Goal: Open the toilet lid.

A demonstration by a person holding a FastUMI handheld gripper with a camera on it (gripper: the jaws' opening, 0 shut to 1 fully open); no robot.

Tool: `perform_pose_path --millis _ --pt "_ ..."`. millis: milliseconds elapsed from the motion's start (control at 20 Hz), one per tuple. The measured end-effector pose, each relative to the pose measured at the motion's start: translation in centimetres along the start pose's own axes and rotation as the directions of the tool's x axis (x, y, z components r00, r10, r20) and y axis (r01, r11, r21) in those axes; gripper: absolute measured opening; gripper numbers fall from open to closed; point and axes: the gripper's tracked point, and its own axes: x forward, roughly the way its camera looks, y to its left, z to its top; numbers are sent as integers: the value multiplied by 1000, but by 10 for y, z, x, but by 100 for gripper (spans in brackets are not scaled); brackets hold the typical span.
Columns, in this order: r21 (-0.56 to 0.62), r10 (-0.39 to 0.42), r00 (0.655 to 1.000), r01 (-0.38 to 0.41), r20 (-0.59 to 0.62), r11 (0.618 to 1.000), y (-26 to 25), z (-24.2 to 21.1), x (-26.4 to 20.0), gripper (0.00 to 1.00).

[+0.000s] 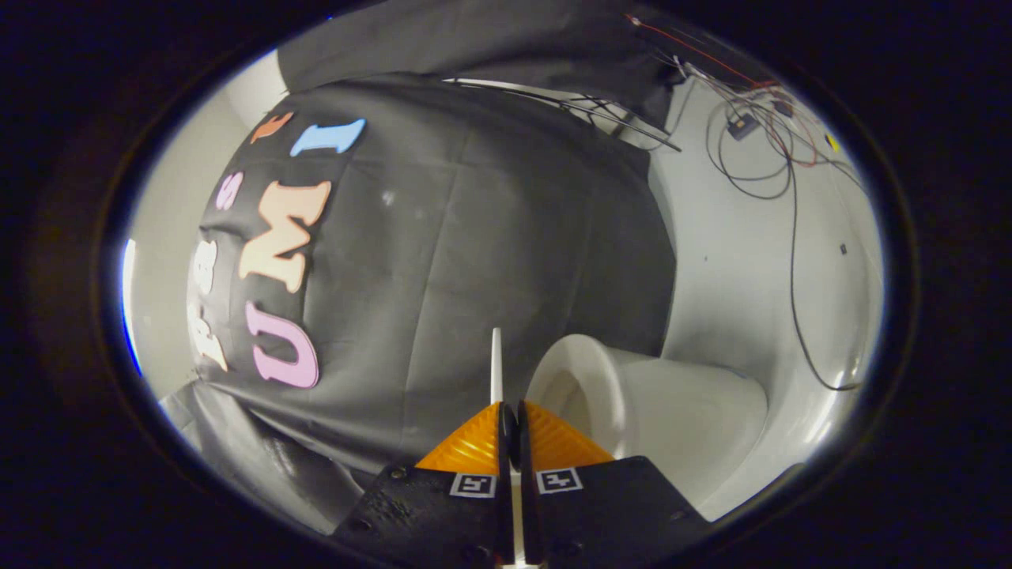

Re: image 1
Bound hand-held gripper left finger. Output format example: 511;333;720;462
330;401;515;569

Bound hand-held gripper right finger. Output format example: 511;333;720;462
517;399;713;569

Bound white toilet with tank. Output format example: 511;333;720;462
525;333;769;524

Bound black backdrop cloth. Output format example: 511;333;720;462
157;0;682;540

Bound black tripod light stand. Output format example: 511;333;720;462
441;77;684;153

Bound tangled black floor cables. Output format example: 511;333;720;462
648;47;867;394

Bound thin red cable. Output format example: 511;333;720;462
623;13;819;168

